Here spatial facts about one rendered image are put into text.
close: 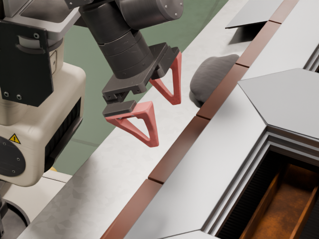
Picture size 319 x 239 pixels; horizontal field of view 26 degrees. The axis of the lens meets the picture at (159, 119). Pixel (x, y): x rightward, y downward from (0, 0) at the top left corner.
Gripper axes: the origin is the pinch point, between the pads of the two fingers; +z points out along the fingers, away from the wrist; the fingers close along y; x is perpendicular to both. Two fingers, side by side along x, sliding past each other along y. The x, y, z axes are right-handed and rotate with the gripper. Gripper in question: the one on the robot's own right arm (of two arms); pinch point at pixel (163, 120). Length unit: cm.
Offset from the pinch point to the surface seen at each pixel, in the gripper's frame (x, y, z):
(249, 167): -2.3, 11.6, 19.4
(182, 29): 91, 172, 66
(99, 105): 102, 112, 60
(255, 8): 15, 79, 23
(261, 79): -0.6, 32.6, 16.0
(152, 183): 10.6, 3.7, 13.8
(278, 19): 3, 59, 18
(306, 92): -8.1, 31.5, 19.8
